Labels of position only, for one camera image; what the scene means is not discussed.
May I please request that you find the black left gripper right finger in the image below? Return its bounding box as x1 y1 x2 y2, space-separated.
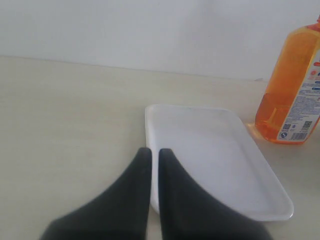
158 148 272 240

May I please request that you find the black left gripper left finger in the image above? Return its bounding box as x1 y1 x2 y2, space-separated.
40 147 152 240

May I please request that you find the orange pump soap bottle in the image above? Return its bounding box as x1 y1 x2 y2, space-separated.
254 22 320 144

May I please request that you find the white rectangular foam tray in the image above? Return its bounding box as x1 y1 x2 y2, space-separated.
145 104 294 222

